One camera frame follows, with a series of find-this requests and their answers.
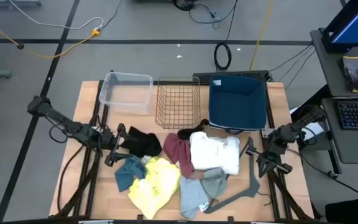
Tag black floor cable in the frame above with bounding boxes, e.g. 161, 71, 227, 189
287, 147, 358, 203

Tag thick black cable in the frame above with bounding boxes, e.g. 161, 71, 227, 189
56, 144, 85, 213

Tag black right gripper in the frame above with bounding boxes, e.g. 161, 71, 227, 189
245, 132, 294, 183

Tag black sock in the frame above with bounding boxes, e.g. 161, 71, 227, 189
177, 118, 210, 141

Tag thin black cable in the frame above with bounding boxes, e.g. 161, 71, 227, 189
268, 45, 313, 73
278, 46, 315, 82
284, 49, 316, 91

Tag grey work gloves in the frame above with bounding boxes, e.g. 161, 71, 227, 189
340, 55, 358, 93

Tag white paper sheet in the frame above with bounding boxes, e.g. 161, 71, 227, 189
290, 107, 323, 138

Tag maroon cloth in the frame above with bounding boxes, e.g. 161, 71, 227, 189
162, 133, 204, 180

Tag black tangled cable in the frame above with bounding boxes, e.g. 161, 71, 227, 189
172, 0, 239, 30

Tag grey equipment cart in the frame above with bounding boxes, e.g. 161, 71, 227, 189
309, 27, 358, 179

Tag black computer monitor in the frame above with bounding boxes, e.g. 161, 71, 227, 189
321, 0, 358, 54

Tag copper wire basket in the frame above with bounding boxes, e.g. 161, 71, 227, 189
155, 76, 201, 130

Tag white fluffy towel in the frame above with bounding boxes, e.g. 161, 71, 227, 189
189, 131, 241, 175

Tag teal ribbed cloth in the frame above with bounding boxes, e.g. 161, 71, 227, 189
114, 155, 148, 193

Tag light grey cloth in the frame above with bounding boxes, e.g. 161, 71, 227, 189
178, 175, 213, 220

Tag black coiled cable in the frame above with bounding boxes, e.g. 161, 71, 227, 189
213, 0, 239, 72

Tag yellow cloth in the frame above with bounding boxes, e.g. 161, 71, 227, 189
127, 156, 182, 220

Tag grey clothes hanger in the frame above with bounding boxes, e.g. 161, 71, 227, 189
203, 136, 261, 215

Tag clear plastic bin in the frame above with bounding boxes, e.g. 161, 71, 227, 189
98, 71, 154, 115

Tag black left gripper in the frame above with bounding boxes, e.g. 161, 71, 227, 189
99, 123, 139, 167

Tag white floor cable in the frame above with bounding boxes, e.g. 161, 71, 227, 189
9, 0, 104, 31

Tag black cloth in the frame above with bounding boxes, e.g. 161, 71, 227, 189
119, 126, 163, 159

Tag grey-green cloth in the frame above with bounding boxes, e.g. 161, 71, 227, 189
201, 167, 229, 200

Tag yellow extension cable with plug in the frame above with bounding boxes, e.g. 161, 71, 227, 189
0, 12, 101, 60

